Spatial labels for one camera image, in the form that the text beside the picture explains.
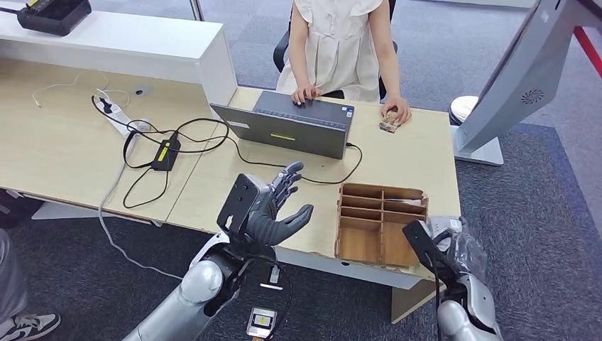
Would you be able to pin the white power strip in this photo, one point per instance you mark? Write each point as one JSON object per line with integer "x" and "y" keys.
{"x": 117, "y": 115}

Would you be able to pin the small silver yellow device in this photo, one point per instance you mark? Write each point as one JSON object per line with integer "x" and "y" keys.
{"x": 262, "y": 322}

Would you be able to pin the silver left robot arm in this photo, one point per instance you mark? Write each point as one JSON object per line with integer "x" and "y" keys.
{"x": 188, "y": 306}

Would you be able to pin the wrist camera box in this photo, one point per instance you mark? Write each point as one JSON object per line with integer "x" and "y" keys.
{"x": 418, "y": 244}
{"x": 240, "y": 202}

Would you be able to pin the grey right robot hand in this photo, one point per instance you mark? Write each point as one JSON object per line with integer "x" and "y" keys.
{"x": 463, "y": 256}

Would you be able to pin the wooden compartment organizer box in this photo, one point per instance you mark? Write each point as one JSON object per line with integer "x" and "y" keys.
{"x": 362, "y": 240}

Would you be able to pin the white counter shelf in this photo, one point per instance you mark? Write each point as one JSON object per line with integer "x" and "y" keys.
{"x": 117, "y": 42}

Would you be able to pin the black device on counter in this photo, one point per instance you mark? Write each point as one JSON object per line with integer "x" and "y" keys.
{"x": 51, "y": 14}

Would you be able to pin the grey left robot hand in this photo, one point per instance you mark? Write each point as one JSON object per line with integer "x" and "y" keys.
{"x": 273, "y": 226}

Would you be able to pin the person's leg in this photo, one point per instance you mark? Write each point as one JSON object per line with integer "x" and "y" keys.
{"x": 10, "y": 277}

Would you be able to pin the grey white sneaker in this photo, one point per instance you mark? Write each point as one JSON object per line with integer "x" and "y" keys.
{"x": 28, "y": 327}

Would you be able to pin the person's left hand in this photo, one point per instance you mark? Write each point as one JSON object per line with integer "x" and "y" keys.
{"x": 399, "y": 106}

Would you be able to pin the person's right forearm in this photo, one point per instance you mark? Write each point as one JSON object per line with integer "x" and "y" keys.
{"x": 298, "y": 56}

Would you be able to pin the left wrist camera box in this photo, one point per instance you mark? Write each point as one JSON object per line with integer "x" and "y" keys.
{"x": 240, "y": 202}

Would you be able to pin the black power adapter yellow label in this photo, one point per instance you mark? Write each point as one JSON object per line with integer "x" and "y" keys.
{"x": 164, "y": 154}

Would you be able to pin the round white stool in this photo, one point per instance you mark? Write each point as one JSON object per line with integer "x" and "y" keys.
{"x": 463, "y": 108}

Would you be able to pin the person's left forearm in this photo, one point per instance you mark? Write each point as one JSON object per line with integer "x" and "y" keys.
{"x": 386, "y": 56}

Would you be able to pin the person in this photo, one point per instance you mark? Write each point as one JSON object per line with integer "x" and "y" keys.
{"x": 336, "y": 47}

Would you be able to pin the clear plastic film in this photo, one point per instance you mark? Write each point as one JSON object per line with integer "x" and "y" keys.
{"x": 470, "y": 249}

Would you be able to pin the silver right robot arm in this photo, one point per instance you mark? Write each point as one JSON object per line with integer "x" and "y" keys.
{"x": 468, "y": 315}

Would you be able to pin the white usb connector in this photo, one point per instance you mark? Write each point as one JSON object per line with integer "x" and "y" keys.
{"x": 274, "y": 274}

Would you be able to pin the dark grey laptop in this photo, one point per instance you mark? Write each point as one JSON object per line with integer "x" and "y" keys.
{"x": 291, "y": 127}

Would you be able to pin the grey metal post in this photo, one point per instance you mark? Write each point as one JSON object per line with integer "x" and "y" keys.
{"x": 196, "y": 9}

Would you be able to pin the red barrier belt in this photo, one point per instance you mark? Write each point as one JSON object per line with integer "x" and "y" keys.
{"x": 590, "y": 47}

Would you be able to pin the person's right hand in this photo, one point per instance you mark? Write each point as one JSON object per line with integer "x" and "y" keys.
{"x": 305, "y": 94}

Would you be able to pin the small grey desk object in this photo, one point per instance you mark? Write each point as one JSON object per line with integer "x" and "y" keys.
{"x": 142, "y": 89}

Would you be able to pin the beige desk side panel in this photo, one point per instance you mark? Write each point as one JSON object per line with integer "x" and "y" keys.
{"x": 409, "y": 301}

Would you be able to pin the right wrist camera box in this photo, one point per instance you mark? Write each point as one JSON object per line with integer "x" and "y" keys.
{"x": 418, "y": 244}

